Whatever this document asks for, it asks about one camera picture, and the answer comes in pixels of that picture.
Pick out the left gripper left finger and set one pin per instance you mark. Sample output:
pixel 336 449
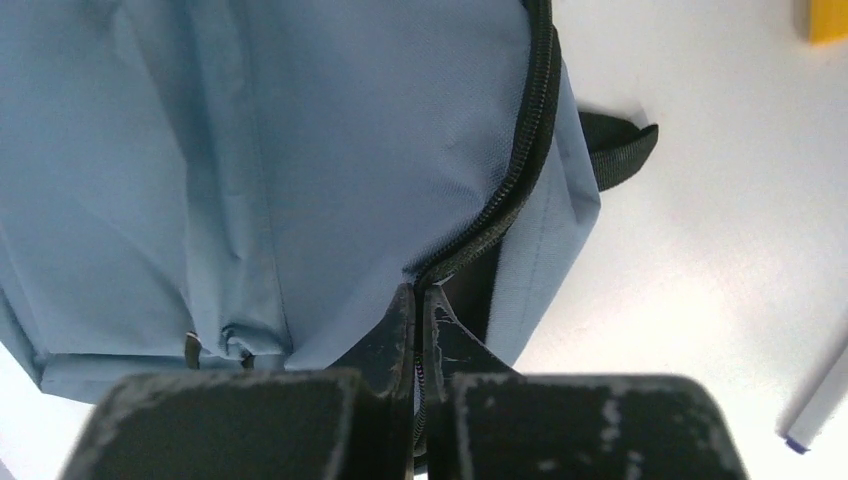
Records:
pixel 352 420

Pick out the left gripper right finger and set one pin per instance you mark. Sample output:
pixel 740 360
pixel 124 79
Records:
pixel 486 421

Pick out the blue-grey student backpack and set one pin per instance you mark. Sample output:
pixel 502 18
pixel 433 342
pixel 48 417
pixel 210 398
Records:
pixel 224 184

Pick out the white marker purple cap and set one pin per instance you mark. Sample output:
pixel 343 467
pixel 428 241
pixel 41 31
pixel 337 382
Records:
pixel 818 404

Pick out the yellow highlighter cap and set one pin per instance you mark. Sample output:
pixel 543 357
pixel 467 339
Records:
pixel 821 22

